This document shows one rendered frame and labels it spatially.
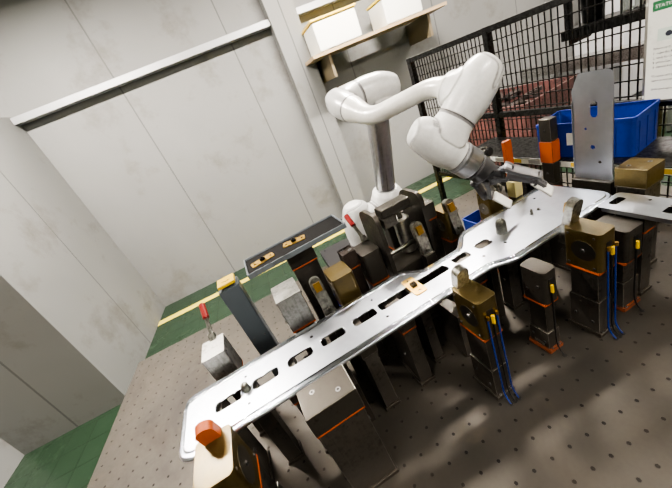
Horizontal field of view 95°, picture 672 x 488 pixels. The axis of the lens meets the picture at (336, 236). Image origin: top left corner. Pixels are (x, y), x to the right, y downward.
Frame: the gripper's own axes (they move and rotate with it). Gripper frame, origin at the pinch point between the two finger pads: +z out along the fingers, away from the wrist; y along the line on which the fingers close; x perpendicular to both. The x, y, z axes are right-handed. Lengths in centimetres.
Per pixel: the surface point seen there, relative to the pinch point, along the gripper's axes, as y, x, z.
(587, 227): -13.7, 10.2, 6.3
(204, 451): 6, 86, -58
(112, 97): 269, -76, -254
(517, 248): 0.1, 16.7, 0.3
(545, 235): -2.5, 10.2, 6.4
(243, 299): 44, 57, -62
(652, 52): -16, -57, 19
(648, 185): -13.9, -13.0, 26.8
